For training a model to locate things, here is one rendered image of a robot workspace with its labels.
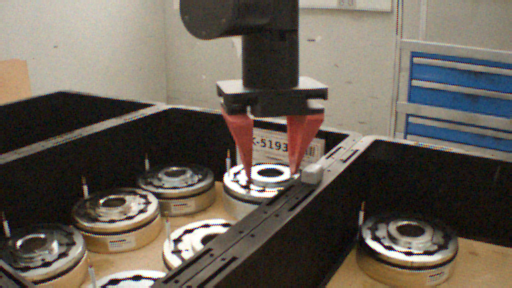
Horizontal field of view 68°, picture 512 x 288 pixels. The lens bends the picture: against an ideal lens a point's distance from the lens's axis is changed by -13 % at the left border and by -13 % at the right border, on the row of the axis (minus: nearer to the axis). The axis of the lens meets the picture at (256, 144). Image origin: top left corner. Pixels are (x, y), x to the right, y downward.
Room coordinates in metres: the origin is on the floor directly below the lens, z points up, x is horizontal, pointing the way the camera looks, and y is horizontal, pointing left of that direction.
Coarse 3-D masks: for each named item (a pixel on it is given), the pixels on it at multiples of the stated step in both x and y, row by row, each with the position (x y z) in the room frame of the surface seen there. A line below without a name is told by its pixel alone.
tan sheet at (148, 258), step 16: (208, 208) 0.48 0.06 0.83; (224, 208) 0.48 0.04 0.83; (176, 224) 0.44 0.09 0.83; (160, 240) 0.40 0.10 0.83; (96, 256) 0.36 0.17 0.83; (112, 256) 0.36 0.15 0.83; (128, 256) 0.36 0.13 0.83; (144, 256) 0.36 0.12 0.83; (160, 256) 0.37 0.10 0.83; (96, 272) 0.33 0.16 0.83; (112, 272) 0.33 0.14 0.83; (160, 272) 0.34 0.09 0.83
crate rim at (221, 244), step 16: (144, 112) 0.57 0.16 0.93; (160, 112) 0.58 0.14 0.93; (192, 112) 0.59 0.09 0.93; (208, 112) 0.57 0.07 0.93; (96, 128) 0.49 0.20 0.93; (112, 128) 0.50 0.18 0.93; (320, 128) 0.49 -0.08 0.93; (48, 144) 0.43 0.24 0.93; (64, 144) 0.44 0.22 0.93; (352, 144) 0.43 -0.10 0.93; (0, 160) 0.38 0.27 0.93; (16, 160) 0.38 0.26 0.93; (320, 160) 0.38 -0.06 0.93; (336, 160) 0.38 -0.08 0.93; (288, 192) 0.31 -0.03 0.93; (256, 208) 0.28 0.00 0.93; (272, 208) 0.28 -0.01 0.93; (240, 224) 0.26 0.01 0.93; (256, 224) 0.26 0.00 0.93; (224, 240) 0.24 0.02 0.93; (192, 256) 0.22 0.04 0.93; (208, 256) 0.22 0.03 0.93; (0, 272) 0.18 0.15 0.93; (16, 272) 0.19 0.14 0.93; (176, 272) 0.20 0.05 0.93; (192, 272) 0.20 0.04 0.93
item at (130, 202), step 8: (96, 200) 0.42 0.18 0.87; (104, 200) 0.42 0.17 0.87; (112, 200) 0.43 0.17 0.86; (120, 200) 0.43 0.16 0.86; (128, 200) 0.42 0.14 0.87; (96, 208) 0.40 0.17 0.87; (104, 208) 0.40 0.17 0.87; (112, 208) 0.40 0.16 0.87; (120, 208) 0.40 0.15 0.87; (128, 208) 0.40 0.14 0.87
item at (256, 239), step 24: (360, 144) 0.43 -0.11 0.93; (384, 144) 0.45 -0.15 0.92; (408, 144) 0.43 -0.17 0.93; (432, 144) 0.43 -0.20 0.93; (336, 168) 0.36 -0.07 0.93; (312, 192) 0.32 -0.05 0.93; (288, 216) 0.27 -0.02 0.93; (240, 240) 0.24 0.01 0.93; (264, 240) 0.24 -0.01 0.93; (216, 264) 0.21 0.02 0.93; (240, 264) 0.21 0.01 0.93
